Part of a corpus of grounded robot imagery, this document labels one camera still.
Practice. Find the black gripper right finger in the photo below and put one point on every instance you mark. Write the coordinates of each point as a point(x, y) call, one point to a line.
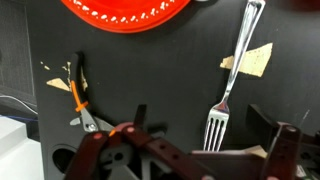
point(264, 129)

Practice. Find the near orange bowl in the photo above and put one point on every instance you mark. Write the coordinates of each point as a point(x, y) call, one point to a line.
point(125, 16)

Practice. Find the tan tape scrap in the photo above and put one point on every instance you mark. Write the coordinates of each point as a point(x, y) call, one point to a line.
point(256, 60)

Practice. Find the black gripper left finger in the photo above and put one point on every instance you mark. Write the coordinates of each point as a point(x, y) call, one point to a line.
point(140, 115)

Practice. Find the silver table fork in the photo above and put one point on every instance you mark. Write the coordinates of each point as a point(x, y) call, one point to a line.
point(219, 114)

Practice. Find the orange handled pliers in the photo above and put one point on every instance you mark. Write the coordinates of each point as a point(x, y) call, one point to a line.
point(89, 122)

